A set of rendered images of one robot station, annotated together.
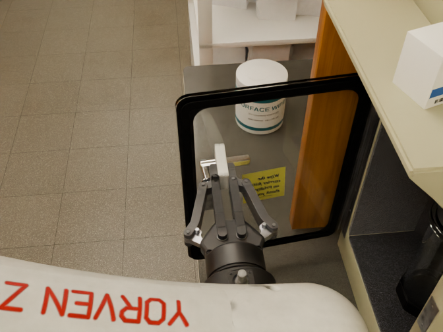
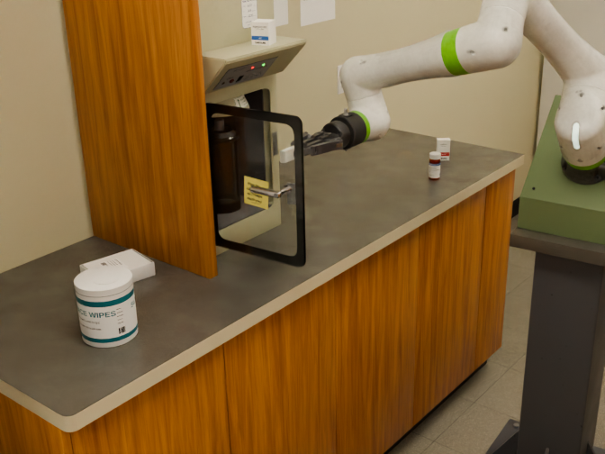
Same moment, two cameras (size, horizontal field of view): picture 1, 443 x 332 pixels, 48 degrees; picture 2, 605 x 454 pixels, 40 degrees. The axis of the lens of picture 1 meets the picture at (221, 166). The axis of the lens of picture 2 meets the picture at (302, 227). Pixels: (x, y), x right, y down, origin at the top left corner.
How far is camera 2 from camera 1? 240 cm
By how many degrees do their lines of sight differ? 100
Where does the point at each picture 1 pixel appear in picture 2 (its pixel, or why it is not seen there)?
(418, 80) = (273, 34)
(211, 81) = (76, 385)
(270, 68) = (89, 276)
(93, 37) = not seen: outside the picture
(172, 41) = not seen: outside the picture
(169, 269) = not seen: outside the picture
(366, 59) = (262, 49)
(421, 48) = (271, 22)
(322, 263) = (230, 258)
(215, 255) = (342, 127)
